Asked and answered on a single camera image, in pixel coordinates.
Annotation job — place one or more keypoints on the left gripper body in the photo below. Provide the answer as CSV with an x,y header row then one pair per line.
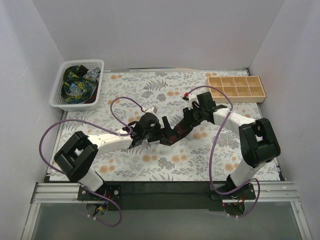
x,y
164,130

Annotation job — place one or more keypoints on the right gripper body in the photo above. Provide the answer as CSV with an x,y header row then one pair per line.
x,y
188,119

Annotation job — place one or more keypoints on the dark red patterned tie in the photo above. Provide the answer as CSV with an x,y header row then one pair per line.
x,y
180,131

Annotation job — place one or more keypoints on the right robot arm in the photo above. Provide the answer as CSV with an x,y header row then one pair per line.
x,y
258,142

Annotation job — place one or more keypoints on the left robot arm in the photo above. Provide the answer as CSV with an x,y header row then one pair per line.
x,y
76,156

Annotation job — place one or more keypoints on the floral table mat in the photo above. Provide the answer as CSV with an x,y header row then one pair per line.
x,y
120,98

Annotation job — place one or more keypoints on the wooden compartment box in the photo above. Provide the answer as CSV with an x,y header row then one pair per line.
x,y
239,89

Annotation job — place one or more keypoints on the silver blue patterned tie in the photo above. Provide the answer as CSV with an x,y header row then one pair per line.
x,y
91,83

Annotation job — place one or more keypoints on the white plastic basket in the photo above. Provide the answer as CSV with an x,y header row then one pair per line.
x,y
91,104

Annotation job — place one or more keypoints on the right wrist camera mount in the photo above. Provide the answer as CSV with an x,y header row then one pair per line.
x,y
190,98

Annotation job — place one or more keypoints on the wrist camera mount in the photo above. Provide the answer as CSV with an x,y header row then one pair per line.
x,y
190,98
152,110

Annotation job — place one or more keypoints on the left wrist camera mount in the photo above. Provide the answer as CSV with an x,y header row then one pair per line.
x,y
152,110

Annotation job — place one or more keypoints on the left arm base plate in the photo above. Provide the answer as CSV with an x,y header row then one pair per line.
x,y
111,191

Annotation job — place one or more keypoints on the aluminium frame rail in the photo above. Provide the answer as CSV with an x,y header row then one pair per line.
x,y
162,210

